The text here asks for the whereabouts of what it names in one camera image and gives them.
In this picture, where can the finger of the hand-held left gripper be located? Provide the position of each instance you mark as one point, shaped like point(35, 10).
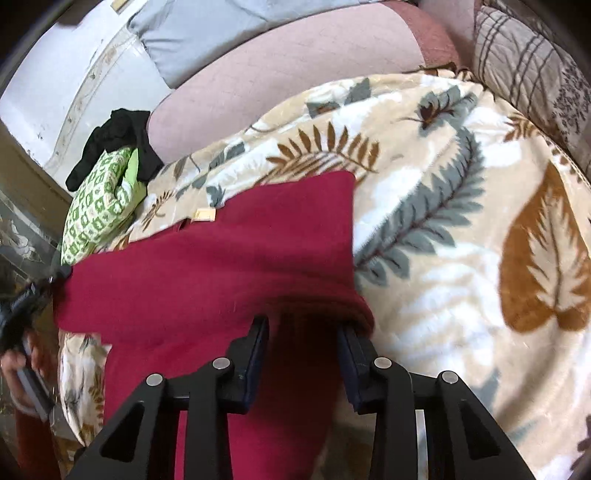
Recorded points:
point(60, 275)

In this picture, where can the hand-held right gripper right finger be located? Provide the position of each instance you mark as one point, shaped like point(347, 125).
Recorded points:
point(347, 364)

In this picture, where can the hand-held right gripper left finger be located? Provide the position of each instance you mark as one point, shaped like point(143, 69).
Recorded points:
point(257, 341)

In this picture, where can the red knit garment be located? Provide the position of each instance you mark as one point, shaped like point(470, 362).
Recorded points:
point(207, 258)

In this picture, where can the person's left hand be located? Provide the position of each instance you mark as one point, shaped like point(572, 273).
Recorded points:
point(35, 356)

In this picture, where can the green patterned cloth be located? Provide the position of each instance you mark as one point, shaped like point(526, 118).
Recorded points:
point(94, 203)

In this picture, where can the black cloth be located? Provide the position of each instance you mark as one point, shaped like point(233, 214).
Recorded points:
point(121, 129)

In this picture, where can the leaf print fleece blanket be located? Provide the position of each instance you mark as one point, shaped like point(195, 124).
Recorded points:
point(438, 230)

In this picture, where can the white carved headboard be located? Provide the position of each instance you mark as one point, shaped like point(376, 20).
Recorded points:
point(69, 92)

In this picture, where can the pink upholstered cushion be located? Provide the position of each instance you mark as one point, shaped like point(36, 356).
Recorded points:
point(286, 69)

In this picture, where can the grey blue pillow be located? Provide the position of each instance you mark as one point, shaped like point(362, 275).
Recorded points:
point(207, 32)

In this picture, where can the quilted patterned pillow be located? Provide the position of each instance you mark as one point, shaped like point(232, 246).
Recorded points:
point(521, 60)

